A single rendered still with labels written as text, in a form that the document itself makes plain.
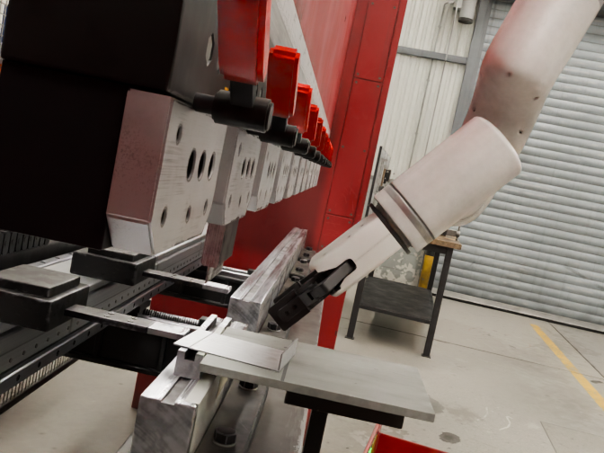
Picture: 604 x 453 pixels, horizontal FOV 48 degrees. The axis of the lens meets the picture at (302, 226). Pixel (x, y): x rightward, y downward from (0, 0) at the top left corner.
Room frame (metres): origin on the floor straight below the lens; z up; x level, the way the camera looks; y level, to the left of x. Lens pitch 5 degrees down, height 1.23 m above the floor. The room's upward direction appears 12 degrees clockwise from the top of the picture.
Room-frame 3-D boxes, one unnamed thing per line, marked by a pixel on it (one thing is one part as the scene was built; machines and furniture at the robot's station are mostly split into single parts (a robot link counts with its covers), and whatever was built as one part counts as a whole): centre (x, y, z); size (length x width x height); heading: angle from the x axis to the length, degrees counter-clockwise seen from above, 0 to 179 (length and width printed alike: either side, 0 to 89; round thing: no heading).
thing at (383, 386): (0.81, -0.06, 1.00); 0.26 x 0.18 x 0.01; 88
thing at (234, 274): (2.18, 0.41, 0.81); 0.64 x 0.08 x 0.14; 88
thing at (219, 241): (0.82, 0.09, 1.13); 0.10 x 0.02 x 0.10; 178
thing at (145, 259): (1.15, 0.23, 1.01); 0.26 x 0.12 x 0.05; 88
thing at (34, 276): (0.83, 0.24, 1.01); 0.26 x 0.12 x 0.05; 88
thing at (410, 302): (5.96, -0.96, 0.75); 1.80 x 0.75 x 1.50; 171
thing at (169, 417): (0.87, 0.09, 0.92); 0.39 x 0.06 x 0.10; 178
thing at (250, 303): (2.08, 0.04, 0.92); 1.67 x 0.06 x 0.10; 178
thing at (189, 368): (0.86, 0.09, 0.99); 0.20 x 0.03 x 0.03; 178
